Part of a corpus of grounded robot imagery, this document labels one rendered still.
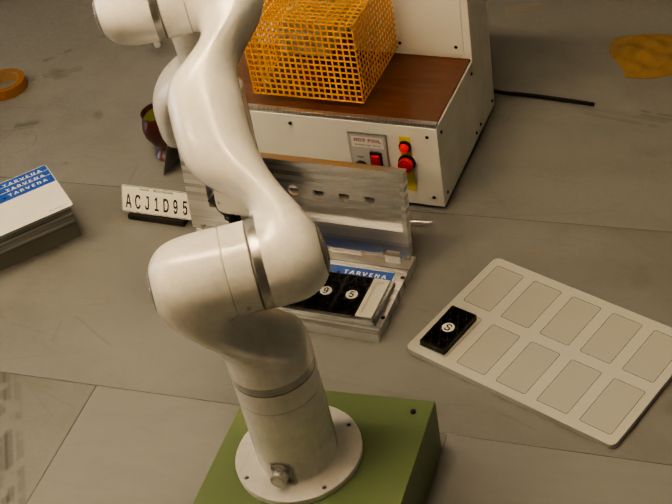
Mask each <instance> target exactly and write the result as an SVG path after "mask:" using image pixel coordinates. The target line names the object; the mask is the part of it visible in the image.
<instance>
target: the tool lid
mask: <svg viewBox="0 0 672 504"><path fill-rule="evenodd" d="M259 153H260V155H261V157H262V159H263V161H264V163H265V164H266V166H267V168H268V169H269V171H270V172H271V174H272V175H273V176H274V178H275V179H276V180H277V181H278V183H279V184H280V185H281V186H282V187H283V189H284V190H285V191H286V192H287V193H288V194H289V195H290V196H291V197H292V198H293V199H294V200H295V201H296V202H297V203H298V205H299V206H300V207H301V208H302V209H303V210H304V211H305V212H306V213H307V215H308V216H309V217H310V218H311V220H312V221H313V222H314V223H315V225H316V226H318V228H319V229H320V232H321V234H322V236H323V238H324V240H325V242H326V245H327V246H331V251H332V252H339V253H346V254H353V255H360V256H362V255H363V254H362V251H367V252H374V253H381V254H383V252H384V251H385V250H391V251H398V252H400V256H403V257H410V256H411V254H412V253H413V248H412V236H411V223H410V210H409V197H408V185H407V172H406V169H404V168H395V167H386V166H377V165H368V164H359V163H351V162H342V161H333V160H324V159H315V158H307V157H298V156H289V155H280V154H271V153H263V152H259ZM179 158H180V163H181V168H182V173H183V178H184V183H185V189H186V194H187V199H188V204H189V209H190V215H191V220H192V225H193V227H196V228H202V227H203V226H204V225H211V226H216V227H217V226H221V225H225V224H229V222H228V221H226V220H225V219H224V215H222V214H221V213H220V212H219V211H217V209H216V207H214V206H213V205H211V204H210V203H209V202H208V199H209V197H210V196H211V195H212V194H213V189H211V188H209V187H207V186H206V185H204V184H203V183H201V182H200V181H199V180H198V179H197V178H196V177H195V176H194V175H192V173H191V172H190V171H189V170H188V169H187V167H186V166H185V164H184V162H183V160H182V158H181V155H180V153H179ZM290 185H294V186H296V187H297V188H298V190H299V193H293V192H291V191H290V189H289V186H290ZM314 188H319V189H321V190H322V191H323V193H324V196H322V197H320V196H317V195H316V194H315V193H314ZM340 191H344V192H346V193H347V194H348V196H349V199H347V200H344V199H342V198H341V197H340V195H339V192H340ZM366 194H369V195H371V196H373V197H374V199H375V202H374V203H369V202H367V201H366V200H365V197H364V196H365V195H366Z"/></svg>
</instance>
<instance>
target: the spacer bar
mask: <svg viewBox="0 0 672 504"><path fill-rule="evenodd" d="M390 282H391V281H390V280H384V279H377V278H374V280H373V282H372V284H371V286H370V288H369V289H368V291H367V293H366V295H365V297H364V299H363V301H362V303H361V305H360V307H359V308H358V310H357V312H356V314H355V316H356V317H362V318H368V319H373V317H374V315H375V312H376V310H377V308H378V306H379V304H380V302H381V300H382V298H383V296H384V294H385V292H386V290H387V288H388V286H389V284H390Z"/></svg>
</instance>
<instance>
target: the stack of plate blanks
mask: <svg viewBox="0 0 672 504"><path fill-rule="evenodd" d="M47 169H48V168H47V166H46V165H43V166H40V167H38V168H35V169H33V170H31V171H28V172H26V173H23V174H21V175H19V176H16V177H14V178H12V179H9V180H7V181H4V182H2V183H0V189H1V188H4V187H6V186H8V185H11V184H13V183H15V182H18V181H20V180H23V179H25V178H27V177H30V176H32V175H34V174H37V173H39V172H42V171H44V170H47ZM48 170H49V169H48ZM80 235H81V234H80V231H79V229H78V226H77V223H76V221H75V219H74V217H73V212H72V210H71V207H68V208H65V209H63V210H61V211H58V212H56V213H54V214H51V215H49V216H47V217H44V218H42V219H40V220H38V221H35V222H33V223H31V224H28V225H26V226H24V227H21V228H19V229H17V230H14V231H12V232H10V233H8V234H5V235H3V236H1V237H0V271H1V270H3V269H5V268H7V267H10V266H12V265H14V264H16V263H19V262H21V261H23V260H25V259H28V258H30V257H32V256H35V255H37V254H39V253H41V252H44V251H46V250H48V249H50V248H53V247H55V246H57V245H59V244H62V243H64V242H66V241H68V240H71V239H73V238H75V237H78V236H80Z"/></svg>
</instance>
